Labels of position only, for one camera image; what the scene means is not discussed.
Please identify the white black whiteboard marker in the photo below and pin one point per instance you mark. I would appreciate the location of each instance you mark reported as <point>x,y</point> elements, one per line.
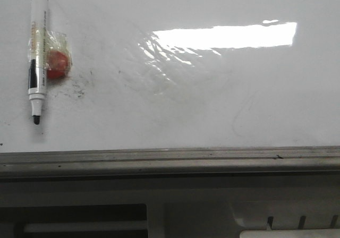
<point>37,84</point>

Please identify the red round magnet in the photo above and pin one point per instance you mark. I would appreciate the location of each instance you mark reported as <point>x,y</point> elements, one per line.
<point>58,64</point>

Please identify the white whiteboard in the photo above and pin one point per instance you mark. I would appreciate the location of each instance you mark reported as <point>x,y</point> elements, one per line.
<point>177,73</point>

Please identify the grey aluminium whiteboard frame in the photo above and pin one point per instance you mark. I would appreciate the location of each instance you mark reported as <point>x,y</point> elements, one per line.
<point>167,161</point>

